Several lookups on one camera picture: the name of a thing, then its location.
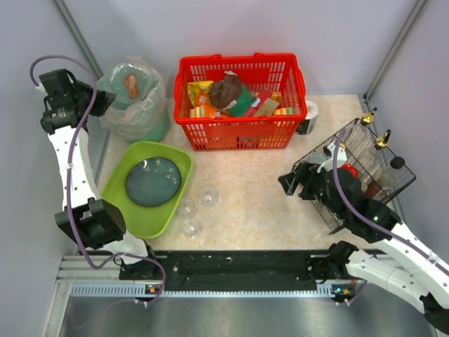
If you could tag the red plastic shopping basket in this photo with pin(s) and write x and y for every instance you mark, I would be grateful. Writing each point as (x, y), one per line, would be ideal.
(276, 72)

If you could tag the brown rib bone piece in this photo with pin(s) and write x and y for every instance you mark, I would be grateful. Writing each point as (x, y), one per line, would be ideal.
(131, 83)

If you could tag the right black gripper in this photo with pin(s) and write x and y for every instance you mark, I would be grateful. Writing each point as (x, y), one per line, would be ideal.
(304, 182)

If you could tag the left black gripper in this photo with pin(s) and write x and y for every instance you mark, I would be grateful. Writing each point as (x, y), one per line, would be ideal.
(93, 102)

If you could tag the silver lid jar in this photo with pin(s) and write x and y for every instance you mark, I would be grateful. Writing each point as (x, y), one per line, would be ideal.
(317, 158)

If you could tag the orange snack packet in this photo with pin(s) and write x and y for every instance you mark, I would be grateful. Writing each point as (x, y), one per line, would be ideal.
(202, 99)

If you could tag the striped sponge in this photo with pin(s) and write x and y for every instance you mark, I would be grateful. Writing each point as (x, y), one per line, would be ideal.
(285, 111)
(197, 112)

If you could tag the yellow snack packet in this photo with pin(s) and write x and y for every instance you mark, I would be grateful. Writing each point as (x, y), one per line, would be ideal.
(198, 92)

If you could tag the striped sponge left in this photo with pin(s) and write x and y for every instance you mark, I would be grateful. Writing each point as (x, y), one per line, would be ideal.
(197, 112)

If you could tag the brown paper bag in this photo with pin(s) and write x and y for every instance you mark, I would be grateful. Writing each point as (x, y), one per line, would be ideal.
(224, 93)

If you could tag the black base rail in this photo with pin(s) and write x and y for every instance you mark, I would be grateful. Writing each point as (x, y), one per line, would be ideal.
(242, 273)

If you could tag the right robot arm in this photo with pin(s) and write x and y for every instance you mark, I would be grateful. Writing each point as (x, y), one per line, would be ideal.
(421, 279)

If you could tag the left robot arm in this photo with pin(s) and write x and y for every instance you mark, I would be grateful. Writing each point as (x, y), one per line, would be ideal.
(86, 218)

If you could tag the red carton box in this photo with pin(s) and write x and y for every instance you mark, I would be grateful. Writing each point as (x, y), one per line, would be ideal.
(260, 98)

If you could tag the green bin with plastic liner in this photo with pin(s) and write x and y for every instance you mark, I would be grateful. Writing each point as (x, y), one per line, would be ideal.
(145, 120)

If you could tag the striped sponge right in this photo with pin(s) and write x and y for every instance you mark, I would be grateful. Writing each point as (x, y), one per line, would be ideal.
(285, 111)

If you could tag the clear bottle with gold pourer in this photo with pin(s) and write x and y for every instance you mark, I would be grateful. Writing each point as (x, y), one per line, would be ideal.
(360, 131)

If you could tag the black wire rack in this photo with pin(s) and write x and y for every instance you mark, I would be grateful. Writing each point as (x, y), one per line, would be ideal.
(372, 158)

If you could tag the blue ceramic plate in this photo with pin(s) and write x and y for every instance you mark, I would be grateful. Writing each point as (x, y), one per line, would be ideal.
(153, 181)

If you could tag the white paper cup roll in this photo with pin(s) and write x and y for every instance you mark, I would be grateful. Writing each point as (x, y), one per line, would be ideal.
(306, 126)

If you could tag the dark vinegar bottle black cap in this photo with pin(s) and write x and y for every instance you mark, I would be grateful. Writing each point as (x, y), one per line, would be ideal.
(385, 178)

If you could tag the lime green plastic tray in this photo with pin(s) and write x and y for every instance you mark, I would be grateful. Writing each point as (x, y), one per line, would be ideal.
(146, 222)

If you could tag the green snack bag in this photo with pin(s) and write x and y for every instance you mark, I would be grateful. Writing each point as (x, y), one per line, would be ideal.
(243, 102)

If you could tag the clear glass oval dish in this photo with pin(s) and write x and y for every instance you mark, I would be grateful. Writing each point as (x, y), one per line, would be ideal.
(112, 81)

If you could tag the red lid sauce jar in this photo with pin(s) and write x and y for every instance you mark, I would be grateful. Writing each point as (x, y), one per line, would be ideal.
(352, 169)

